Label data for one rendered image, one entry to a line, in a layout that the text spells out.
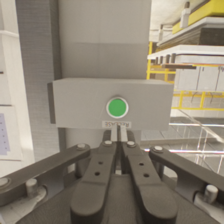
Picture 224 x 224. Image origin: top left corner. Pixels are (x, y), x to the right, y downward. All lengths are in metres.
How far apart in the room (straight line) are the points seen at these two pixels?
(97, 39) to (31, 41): 0.12
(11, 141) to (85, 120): 1.13
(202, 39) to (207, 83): 5.04
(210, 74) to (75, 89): 7.57
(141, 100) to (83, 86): 0.10
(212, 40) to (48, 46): 2.72
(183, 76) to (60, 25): 7.00
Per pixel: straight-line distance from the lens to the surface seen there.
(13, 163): 1.47
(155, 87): 0.26
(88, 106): 0.27
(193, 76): 7.43
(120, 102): 0.25
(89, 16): 0.36
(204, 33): 2.87
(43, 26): 0.33
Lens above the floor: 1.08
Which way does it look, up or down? 16 degrees up
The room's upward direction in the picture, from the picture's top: 179 degrees counter-clockwise
